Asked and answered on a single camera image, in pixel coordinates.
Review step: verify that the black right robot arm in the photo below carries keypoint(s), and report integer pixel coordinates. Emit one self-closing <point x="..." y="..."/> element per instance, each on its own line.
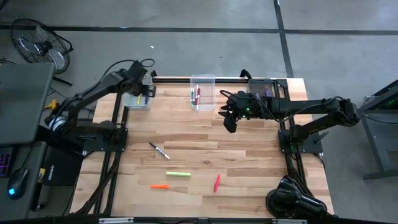
<point x="311" y="105"/>

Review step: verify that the black floor fan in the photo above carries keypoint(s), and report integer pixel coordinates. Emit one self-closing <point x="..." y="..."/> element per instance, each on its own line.
<point x="40" y="46"/>

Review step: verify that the clear plastic bin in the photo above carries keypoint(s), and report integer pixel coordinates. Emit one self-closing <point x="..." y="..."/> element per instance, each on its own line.
<point x="203" y="104"/>

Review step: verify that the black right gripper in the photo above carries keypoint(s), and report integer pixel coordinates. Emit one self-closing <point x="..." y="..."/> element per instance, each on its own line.
<point x="247" y="105"/>

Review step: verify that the keyboard with purple keys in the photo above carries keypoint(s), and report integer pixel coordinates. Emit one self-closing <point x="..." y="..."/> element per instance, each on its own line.
<point x="4" y="165"/>

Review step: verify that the dark metal side table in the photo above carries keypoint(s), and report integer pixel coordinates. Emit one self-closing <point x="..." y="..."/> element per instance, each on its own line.
<point x="373" y="140"/>

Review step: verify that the black cap white marker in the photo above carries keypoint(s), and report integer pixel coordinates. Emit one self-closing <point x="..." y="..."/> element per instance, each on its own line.
<point x="158" y="150"/>

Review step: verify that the black flat box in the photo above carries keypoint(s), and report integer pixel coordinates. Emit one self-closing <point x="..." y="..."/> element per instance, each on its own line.
<point x="62" y="168"/>

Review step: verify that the white opaque plastic bin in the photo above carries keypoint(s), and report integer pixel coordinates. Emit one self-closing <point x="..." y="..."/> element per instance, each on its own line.
<point x="133" y="104"/>

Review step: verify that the yellow clamp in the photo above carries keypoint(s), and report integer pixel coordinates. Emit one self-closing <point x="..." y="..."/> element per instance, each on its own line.
<point x="52" y="104"/>

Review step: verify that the grey translucent plastic bin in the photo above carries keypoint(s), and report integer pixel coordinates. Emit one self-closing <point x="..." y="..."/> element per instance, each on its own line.
<point x="256" y="85"/>

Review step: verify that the dark grey flat panel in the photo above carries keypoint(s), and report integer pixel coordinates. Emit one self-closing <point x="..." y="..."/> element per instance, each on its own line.
<point x="25" y="102"/>

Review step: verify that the black computer mouse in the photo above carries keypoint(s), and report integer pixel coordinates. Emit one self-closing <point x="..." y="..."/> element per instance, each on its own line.
<point x="17" y="183"/>

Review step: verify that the purple translucent highlighter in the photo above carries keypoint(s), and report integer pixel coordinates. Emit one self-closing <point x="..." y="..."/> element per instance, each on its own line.
<point x="146" y="100"/>

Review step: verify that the green dry erase marker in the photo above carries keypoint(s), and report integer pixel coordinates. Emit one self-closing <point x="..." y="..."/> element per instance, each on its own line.
<point x="192" y="93"/>

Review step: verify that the pink translucent highlighter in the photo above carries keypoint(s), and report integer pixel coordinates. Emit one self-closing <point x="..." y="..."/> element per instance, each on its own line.
<point x="216" y="183"/>

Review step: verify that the orange highlighter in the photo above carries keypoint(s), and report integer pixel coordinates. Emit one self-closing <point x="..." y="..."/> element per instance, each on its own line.
<point x="160" y="186"/>

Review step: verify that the magenta dry erase marker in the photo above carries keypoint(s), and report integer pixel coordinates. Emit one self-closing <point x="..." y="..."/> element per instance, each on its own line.
<point x="198" y="93"/>

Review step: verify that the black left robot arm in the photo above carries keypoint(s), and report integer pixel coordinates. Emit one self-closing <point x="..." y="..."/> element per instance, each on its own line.
<point x="93" y="91"/>

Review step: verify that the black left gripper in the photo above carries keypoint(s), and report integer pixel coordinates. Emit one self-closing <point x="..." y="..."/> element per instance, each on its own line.
<point x="136" y="79"/>

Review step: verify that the thick purple marker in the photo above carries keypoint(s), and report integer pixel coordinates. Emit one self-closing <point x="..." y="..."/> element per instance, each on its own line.
<point x="268" y="92"/>

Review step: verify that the yellow translucent highlighter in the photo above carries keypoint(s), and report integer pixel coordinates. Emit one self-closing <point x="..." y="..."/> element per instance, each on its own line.
<point x="139" y="99"/>

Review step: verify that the yellow-green Sharpie highlighter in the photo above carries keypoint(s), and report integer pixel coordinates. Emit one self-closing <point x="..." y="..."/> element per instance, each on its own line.
<point x="178" y="174"/>

